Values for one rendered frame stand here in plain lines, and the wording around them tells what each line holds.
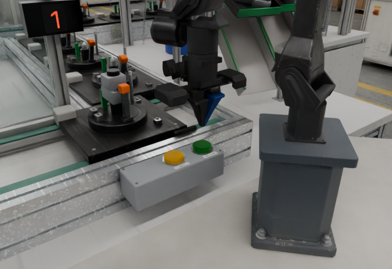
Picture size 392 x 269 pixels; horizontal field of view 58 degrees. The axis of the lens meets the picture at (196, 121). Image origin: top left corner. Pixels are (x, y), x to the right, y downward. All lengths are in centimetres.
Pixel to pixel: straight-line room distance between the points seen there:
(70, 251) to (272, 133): 41
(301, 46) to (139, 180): 36
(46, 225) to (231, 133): 44
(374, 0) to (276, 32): 384
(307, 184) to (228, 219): 20
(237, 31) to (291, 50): 52
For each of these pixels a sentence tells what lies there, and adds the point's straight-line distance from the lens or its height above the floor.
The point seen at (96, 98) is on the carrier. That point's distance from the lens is 101.
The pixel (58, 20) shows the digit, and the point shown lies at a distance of 86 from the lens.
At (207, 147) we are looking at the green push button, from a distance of 73.
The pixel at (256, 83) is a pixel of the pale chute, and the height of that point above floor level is 101.
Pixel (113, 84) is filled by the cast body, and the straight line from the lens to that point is 81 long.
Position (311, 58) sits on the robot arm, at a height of 120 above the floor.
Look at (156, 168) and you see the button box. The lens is 69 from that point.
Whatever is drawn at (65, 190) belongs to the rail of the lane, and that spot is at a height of 95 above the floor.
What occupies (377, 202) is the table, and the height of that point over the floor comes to 86.
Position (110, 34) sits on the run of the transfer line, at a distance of 209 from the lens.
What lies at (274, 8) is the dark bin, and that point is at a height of 121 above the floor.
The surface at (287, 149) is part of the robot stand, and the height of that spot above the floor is 106.
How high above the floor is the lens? 134
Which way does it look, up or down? 26 degrees down
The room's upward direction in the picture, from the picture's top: straight up
